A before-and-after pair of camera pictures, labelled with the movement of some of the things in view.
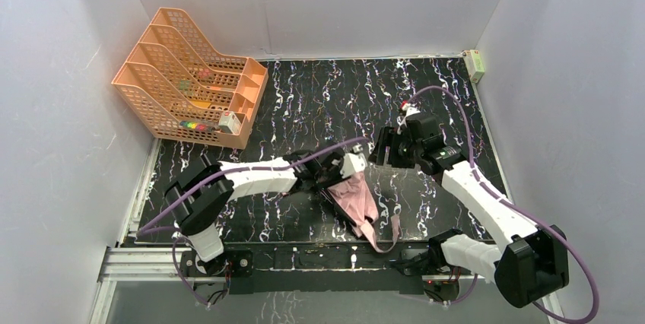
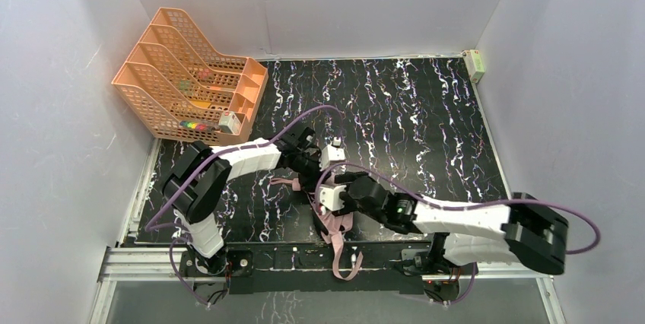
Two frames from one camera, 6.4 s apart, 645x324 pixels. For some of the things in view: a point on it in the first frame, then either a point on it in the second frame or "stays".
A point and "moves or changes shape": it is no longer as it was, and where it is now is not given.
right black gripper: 392,148 to 350,190
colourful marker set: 197,125 stays
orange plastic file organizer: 182,89 stays
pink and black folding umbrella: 353,199 moves or changes shape
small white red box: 229,122 stays
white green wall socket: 474,65 stays
